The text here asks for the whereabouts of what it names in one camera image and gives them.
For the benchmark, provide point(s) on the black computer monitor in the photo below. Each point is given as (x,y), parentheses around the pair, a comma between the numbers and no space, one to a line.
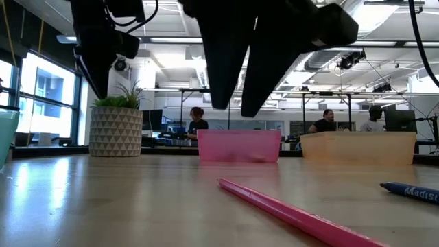
(152,119)
(399,120)

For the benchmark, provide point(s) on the black workstation frame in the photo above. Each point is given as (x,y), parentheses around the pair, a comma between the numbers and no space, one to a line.
(192,90)
(326,93)

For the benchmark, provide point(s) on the blue pen white lettering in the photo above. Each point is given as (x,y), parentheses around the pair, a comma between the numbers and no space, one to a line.
(411,193)

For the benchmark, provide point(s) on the orange translucent plastic bin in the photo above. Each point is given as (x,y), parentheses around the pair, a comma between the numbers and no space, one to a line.
(356,149)

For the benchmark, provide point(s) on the person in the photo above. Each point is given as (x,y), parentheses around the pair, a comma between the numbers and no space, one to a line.
(198,126)
(372,125)
(326,126)

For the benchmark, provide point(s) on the window with dark frame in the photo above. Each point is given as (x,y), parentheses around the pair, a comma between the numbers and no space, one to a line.
(76,116)

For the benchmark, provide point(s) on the succulent in patterned pot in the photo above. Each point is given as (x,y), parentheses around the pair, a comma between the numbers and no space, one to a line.
(116,132)

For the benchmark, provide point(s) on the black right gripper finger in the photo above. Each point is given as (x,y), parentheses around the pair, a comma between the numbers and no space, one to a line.
(223,58)
(271,61)

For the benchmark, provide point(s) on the teal translucent plastic bin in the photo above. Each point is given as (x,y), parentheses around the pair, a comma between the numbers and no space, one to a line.
(7,137)

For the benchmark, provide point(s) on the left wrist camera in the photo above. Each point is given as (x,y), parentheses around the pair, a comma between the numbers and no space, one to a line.
(127,44)

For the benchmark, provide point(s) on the black aluminium table frame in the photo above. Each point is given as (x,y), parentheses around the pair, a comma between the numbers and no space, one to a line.
(44,151)

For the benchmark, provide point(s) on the pink pencil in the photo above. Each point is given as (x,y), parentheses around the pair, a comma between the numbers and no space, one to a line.
(291,214)

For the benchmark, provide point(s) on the black equipment stand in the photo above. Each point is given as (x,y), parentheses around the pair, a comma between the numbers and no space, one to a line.
(435,130)

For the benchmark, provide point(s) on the pink translucent plastic bin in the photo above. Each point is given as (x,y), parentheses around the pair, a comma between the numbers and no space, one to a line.
(240,145)

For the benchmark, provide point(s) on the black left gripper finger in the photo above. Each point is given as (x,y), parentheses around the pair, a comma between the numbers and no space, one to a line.
(97,75)

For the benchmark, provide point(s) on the black ceiling spotlight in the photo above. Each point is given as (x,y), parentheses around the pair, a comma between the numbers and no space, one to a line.
(348,61)
(120,65)

